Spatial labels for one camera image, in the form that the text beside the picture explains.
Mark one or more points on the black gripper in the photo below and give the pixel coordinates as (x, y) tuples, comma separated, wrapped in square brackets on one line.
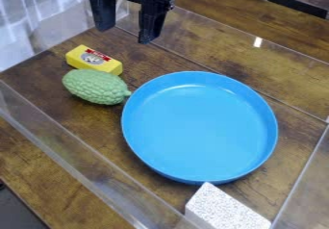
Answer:
[(152, 16)]

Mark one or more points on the yellow butter block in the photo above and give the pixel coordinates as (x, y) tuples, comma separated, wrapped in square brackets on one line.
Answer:
[(86, 58)]

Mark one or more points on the green bitter gourd toy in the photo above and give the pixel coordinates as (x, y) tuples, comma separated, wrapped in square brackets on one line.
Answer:
[(95, 86)]

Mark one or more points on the blue round tray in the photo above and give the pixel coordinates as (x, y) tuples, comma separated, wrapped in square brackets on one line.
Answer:
[(200, 127)]

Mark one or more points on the white speckled foam block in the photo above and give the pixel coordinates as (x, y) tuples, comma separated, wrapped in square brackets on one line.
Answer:
[(214, 210)]

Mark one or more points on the clear acrylic enclosure wall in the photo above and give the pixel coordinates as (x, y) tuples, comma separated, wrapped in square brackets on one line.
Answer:
[(65, 157)]

